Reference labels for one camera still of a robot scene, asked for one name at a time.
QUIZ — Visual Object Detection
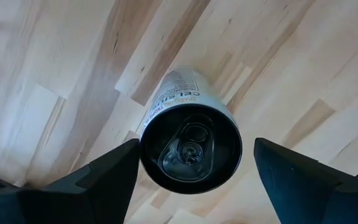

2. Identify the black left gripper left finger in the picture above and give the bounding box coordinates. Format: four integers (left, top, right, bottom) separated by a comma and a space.
0, 138, 141, 224

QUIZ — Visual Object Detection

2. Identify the white slim can orange print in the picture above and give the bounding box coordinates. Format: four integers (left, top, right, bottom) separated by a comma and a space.
139, 65, 244, 195

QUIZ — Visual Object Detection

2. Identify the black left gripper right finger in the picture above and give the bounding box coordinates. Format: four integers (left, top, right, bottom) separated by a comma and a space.
253, 137, 358, 224

